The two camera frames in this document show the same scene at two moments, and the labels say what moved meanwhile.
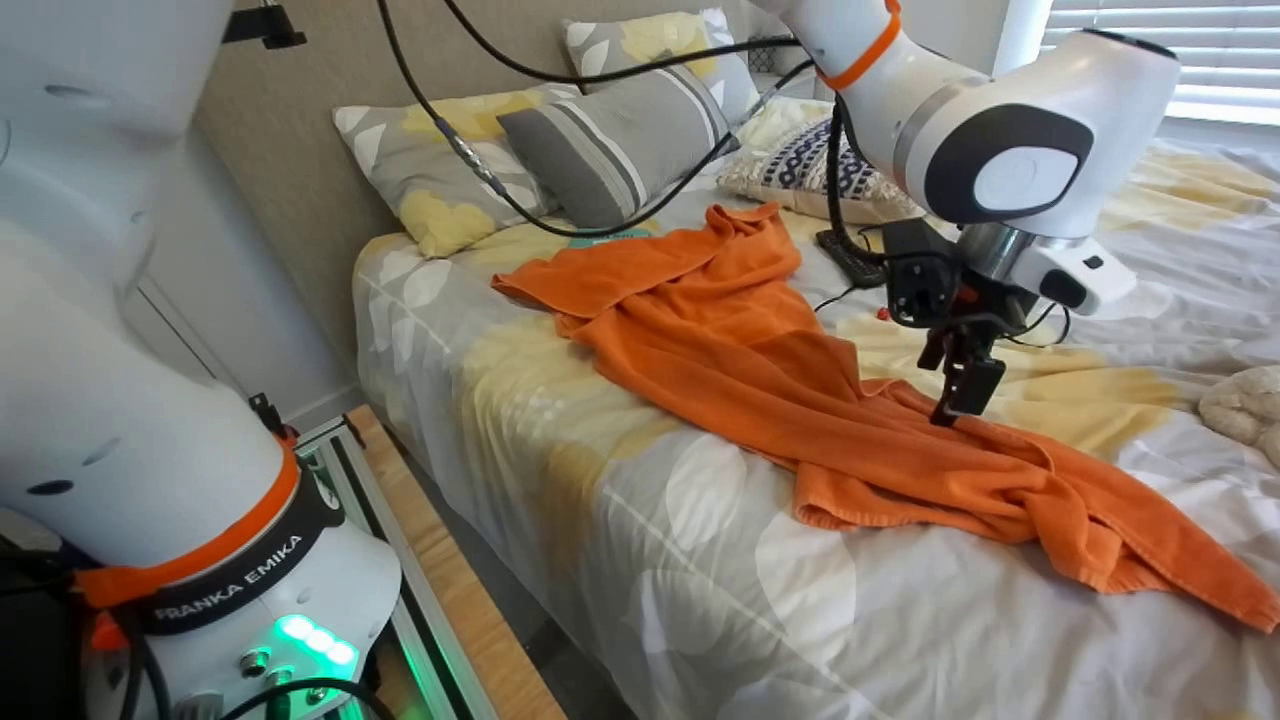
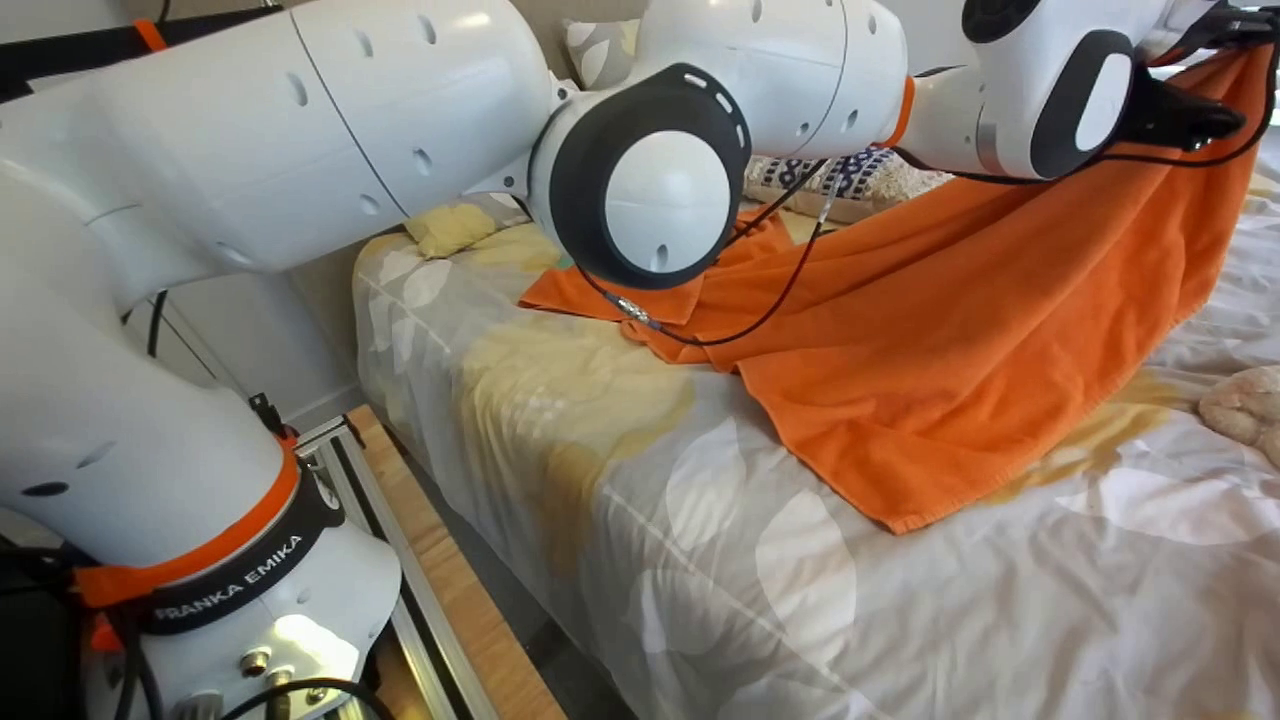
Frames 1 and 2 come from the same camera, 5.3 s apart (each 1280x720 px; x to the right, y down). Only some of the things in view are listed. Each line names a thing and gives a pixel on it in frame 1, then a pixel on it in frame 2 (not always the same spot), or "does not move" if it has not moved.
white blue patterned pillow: [787, 153] does not move
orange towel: [727, 313] -> [935, 332]
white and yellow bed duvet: [629, 506] does not move
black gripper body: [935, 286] -> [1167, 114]
